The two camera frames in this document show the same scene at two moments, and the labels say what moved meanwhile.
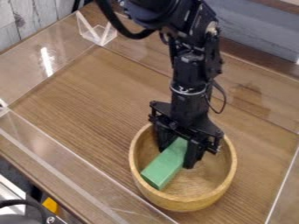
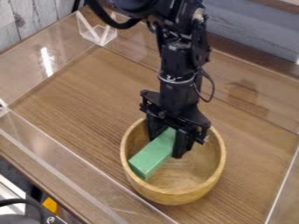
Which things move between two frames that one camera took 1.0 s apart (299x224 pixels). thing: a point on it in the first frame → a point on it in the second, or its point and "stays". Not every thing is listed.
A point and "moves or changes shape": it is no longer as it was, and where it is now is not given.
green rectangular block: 167,165 → 155,152
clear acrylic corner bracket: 97,33 stays
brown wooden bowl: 194,189 moves or changes shape
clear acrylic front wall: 87,197 stays
